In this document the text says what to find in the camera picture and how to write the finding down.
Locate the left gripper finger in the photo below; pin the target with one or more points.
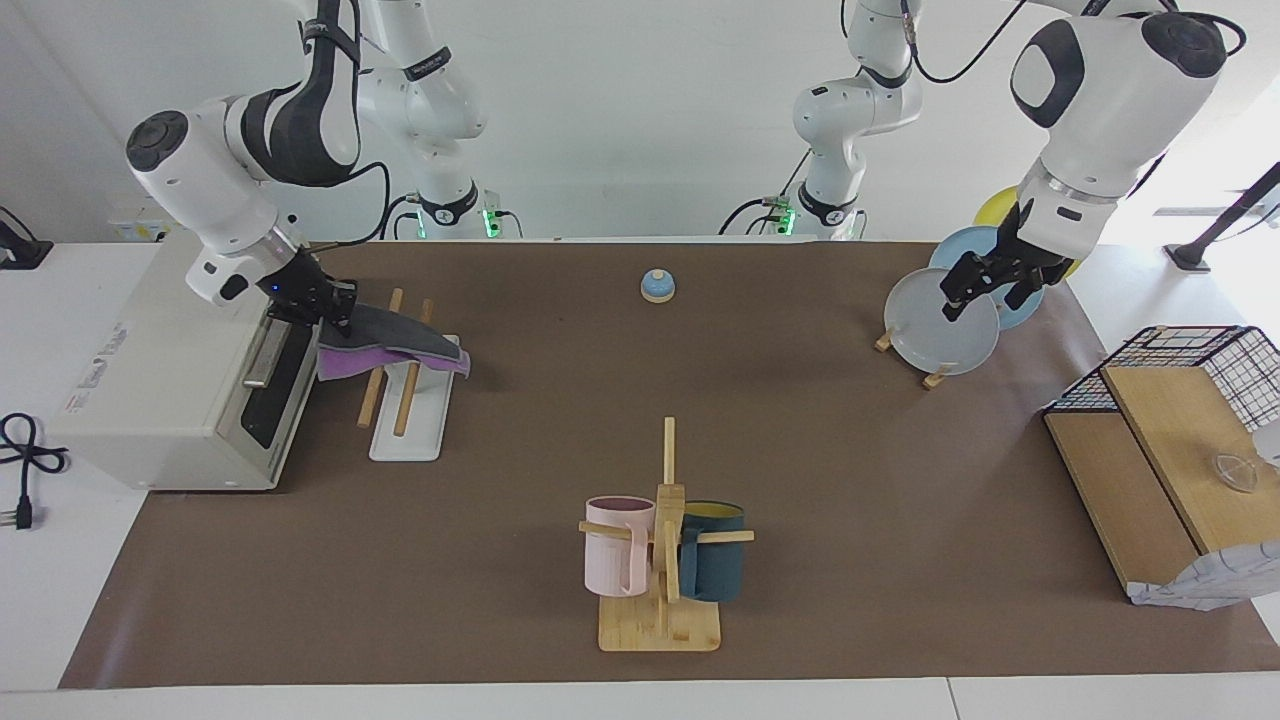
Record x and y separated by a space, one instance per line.
1025 294
962 290

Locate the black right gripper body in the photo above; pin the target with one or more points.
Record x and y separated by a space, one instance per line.
298 290

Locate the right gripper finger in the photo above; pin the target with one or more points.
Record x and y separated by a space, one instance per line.
338 318
342 293

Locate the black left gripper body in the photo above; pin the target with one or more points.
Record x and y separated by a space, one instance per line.
1025 255

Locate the purple and grey towel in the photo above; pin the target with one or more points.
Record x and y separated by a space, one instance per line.
400 345

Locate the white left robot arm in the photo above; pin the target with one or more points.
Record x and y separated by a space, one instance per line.
1110 110

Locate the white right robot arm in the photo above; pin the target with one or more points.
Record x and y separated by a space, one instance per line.
300 120

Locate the wooden plate rack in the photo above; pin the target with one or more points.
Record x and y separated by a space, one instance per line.
937 379

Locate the white towel rack wooden bars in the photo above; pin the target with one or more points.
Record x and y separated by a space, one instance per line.
410 440

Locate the light blue plate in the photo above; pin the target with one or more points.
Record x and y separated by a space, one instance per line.
965 250

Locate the yellow plate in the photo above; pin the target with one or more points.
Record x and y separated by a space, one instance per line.
995 210

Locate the grey plate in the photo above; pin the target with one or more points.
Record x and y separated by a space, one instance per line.
930 340

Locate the beige toaster oven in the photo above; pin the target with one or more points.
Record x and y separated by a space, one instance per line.
160 370

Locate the white power strip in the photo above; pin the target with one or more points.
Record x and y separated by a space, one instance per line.
140 228

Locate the brown table mat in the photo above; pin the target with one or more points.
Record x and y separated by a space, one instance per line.
800 450

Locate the clear glass bowl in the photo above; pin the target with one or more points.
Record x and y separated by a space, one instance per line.
1235 472

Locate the white plastic object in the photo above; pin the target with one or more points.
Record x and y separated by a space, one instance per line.
1268 445

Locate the white marble patterned sheet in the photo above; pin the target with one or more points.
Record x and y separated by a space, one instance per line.
1210 585

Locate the pink mug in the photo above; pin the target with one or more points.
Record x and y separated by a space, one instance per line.
610 560

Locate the dark teal mug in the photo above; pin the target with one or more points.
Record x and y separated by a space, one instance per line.
715 565

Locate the wooden mug tree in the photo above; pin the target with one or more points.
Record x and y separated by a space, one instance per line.
660 625

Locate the black camera stand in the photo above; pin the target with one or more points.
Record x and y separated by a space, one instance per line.
1190 255

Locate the black clamp mount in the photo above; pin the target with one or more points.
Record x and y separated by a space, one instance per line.
25 255

